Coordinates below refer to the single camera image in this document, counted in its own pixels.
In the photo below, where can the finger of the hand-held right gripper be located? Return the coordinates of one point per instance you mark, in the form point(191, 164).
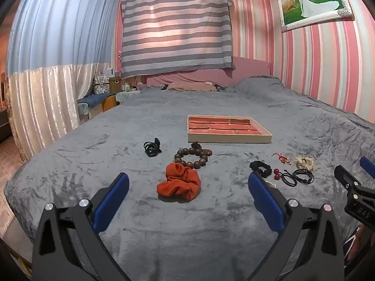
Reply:
point(348, 179)
point(368, 166)

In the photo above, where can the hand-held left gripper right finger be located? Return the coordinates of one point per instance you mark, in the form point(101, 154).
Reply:
point(265, 202)

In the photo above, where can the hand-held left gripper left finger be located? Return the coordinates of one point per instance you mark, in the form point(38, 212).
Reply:
point(112, 202)

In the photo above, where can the black scrunchie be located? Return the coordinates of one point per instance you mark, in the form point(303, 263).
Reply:
point(260, 166)

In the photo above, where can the orange scrunchie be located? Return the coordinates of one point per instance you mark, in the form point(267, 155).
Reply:
point(180, 183)

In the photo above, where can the brick-patterned jewelry tray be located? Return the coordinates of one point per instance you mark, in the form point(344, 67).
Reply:
point(225, 127)

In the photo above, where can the beige scrunchie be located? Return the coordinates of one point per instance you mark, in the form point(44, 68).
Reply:
point(304, 162)

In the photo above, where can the folded blue towel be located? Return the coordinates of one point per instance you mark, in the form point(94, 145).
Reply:
point(92, 99)

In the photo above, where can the light green cloth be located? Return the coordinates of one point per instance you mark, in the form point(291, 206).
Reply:
point(127, 96)

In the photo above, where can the brown cardboard box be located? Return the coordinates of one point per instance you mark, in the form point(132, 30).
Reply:
point(114, 84)

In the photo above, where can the patterned storage box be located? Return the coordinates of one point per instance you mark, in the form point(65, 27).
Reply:
point(101, 84)

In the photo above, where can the pink headboard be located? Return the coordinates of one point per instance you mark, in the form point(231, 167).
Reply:
point(249, 68)

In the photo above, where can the tan pillow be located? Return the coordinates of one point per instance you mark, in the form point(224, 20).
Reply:
point(190, 86)

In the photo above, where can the framed wedding photo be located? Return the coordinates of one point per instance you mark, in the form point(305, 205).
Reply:
point(313, 0)

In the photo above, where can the grey striped hanging cloth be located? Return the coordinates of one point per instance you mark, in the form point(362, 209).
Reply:
point(175, 26)

